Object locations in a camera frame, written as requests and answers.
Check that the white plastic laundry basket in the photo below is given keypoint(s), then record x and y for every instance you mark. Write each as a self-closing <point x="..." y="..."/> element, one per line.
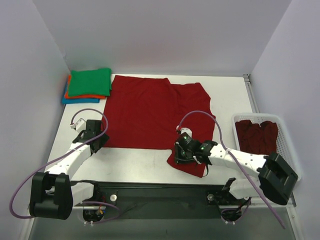
<point x="284" y="144"/>

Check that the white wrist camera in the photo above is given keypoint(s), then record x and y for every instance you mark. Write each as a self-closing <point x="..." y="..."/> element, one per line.
<point x="182" y="130"/>
<point x="79" y="126"/>

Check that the aluminium right side rail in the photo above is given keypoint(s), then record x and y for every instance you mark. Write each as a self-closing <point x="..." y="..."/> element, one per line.
<point x="250" y="93"/>

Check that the bright red t shirt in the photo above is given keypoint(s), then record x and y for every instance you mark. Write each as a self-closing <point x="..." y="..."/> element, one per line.
<point x="143" y="113"/>

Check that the folded blue t shirt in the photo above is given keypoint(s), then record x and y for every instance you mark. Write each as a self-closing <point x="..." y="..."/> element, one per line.
<point x="65" y="100"/>

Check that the folded green t shirt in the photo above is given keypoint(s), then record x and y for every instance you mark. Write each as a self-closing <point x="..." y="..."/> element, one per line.
<point x="87" y="83"/>

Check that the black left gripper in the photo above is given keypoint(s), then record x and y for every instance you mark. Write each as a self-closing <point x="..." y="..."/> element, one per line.
<point x="100" y="139"/>

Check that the folded orange t shirt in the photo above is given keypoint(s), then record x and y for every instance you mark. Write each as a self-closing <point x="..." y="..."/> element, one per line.
<point x="82" y="96"/>

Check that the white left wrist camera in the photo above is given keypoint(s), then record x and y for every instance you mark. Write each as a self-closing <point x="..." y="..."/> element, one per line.
<point x="79" y="126"/>

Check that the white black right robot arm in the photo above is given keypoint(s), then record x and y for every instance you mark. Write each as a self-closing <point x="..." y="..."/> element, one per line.
<point x="271" y="173"/>

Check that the aluminium front frame rail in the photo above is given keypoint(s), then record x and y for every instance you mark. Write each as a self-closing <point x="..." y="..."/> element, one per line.
<point x="84" y="191"/>

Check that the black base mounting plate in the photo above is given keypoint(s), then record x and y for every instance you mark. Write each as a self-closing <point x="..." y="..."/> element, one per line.
<point x="161" y="201"/>

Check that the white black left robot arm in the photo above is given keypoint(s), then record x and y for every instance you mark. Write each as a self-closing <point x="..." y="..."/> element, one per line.
<point x="52" y="195"/>

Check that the dark red t shirt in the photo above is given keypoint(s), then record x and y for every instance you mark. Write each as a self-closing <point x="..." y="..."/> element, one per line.
<point x="255" y="138"/>

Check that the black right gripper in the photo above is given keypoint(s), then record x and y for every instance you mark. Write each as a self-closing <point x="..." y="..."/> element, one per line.
<point x="180" y="154"/>

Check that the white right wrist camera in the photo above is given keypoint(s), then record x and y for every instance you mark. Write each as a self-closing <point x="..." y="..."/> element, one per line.
<point x="182" y="130"/>

